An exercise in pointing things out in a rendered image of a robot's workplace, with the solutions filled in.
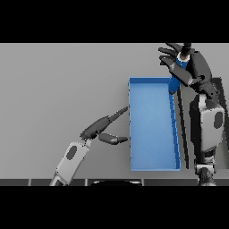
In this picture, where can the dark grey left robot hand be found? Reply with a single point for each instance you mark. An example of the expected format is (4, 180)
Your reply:
(98, 125)

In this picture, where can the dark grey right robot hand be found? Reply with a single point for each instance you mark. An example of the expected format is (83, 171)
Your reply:
(199, 69)

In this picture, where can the blue pipe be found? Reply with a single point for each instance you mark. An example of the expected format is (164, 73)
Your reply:
(178, 73)

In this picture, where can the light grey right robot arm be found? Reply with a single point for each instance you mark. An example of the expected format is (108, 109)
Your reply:
(208, 128)

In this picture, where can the blue bin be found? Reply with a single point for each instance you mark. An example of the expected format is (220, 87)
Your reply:
(152, 125)

